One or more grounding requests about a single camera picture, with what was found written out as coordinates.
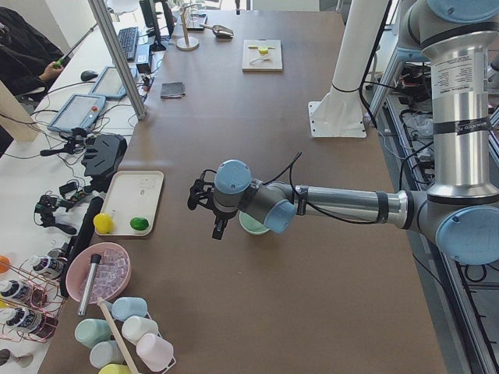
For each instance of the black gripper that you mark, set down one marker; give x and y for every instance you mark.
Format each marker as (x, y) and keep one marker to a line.
(224, 214)

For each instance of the light green bowl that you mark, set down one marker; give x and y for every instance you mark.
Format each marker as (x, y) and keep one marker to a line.
(251, 225)

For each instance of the pink bowl with ice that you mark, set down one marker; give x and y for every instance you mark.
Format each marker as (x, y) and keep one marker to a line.
(112, 276)

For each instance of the metal muddler in bowl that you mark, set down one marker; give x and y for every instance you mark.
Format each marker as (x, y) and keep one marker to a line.
(92, 273)

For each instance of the white ceramic spoon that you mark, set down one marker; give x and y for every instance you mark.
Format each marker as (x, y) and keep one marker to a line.
(259, 59)

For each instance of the green lime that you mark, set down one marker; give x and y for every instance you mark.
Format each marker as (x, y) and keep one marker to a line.
(139, 223)

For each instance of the beige rabbit tray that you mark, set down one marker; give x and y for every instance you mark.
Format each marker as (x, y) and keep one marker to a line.
(132, 194)

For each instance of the whole yellow lemon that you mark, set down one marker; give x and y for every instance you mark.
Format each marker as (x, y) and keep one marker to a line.
(103, 223)

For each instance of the grey folded cloth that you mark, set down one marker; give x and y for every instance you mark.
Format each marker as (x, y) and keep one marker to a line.
(172, 90)

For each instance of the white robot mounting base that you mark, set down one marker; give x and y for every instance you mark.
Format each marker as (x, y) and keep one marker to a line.
(340, 113)

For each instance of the bamboo cutting board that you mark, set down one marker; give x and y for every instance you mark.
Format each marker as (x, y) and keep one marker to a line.
(274, 65)

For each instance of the blue teach pendant far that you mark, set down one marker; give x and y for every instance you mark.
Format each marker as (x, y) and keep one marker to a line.
(109, 85)

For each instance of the blue teach pendant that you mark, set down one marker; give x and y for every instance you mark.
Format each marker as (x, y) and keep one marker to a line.
(79, 112)
(109, 85)

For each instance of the blue teach pendant near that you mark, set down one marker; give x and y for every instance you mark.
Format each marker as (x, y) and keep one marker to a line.
(79, 112)

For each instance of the yellow plastic knife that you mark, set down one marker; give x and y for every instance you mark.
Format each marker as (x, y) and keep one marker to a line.
(256, 47)

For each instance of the wooden mug tree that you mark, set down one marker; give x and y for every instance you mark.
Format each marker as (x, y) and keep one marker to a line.
(186, 42)

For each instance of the metal scoop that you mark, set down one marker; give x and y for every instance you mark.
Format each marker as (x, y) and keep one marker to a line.
(219, 31)

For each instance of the black keyboard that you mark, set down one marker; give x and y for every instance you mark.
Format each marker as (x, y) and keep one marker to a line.
(128, 38)

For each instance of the copper wire bottle rack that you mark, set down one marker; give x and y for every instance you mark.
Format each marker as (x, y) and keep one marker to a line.
(31, 298)

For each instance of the aluminium frame post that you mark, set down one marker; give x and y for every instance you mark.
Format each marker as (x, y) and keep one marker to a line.
(103, 19)

